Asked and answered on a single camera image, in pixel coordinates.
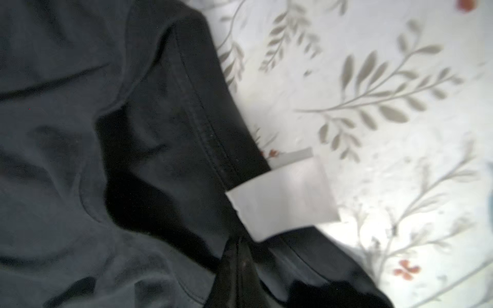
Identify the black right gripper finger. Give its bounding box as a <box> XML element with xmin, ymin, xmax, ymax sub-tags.
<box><xmin>204</xmin><ymin>237</ymin><xmax>269</xmax><ymax>308</ymax></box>

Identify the white care label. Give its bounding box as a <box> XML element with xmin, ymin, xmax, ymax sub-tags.
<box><xmin>226</xmin><ymin>148</ymin><xmax>340</xmax><ymax>243</ymax></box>

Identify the floral table mat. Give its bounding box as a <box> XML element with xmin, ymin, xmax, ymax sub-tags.
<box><xmin>190</xmin><ymin>1</ymin><xmax>492</xmax><ymax>307</ymax></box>

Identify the black t-shirt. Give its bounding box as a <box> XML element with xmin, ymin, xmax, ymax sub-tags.
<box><xmin>1</xmin><ymin>1</ymin><xmax>392</xmax><ymax>307</ymax></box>

